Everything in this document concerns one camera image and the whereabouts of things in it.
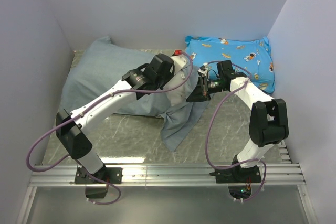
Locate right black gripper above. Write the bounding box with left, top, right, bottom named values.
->
left=187, top=75, right=227, bottom=103

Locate grey-blue pillowcase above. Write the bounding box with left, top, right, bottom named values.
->
left=59, top=37, right=208, bottom=152

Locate white pillow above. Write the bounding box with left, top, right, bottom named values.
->
left=164, top=60, right=192, bottom=106

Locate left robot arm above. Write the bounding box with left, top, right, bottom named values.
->
left=56, top=54, right=181, bottom=183

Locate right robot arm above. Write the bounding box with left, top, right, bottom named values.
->
left=186, top=60, right=289, bottom=182

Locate blue cartoon print pillow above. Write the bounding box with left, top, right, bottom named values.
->
left=185, top=36, right=275, bottom=93

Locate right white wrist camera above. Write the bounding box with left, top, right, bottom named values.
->
left=197, top=63, right=210, bottom=77

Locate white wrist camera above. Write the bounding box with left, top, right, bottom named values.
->
left=197, top=63, right=210, bottom=77
left=171, top=50, right=188, bottom=72

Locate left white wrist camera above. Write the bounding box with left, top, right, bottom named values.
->
left=171, top=50, right=188, bottom=72

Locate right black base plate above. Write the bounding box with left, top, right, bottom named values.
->
left=209, top=165, right=263, bottom=200

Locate right side aluminium rail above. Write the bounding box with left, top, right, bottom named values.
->
left=262, top=93, right=292, bottom=164

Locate aluminium mounting rail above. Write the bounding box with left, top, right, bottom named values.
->
left=28, top=163, right=306, bottom=187

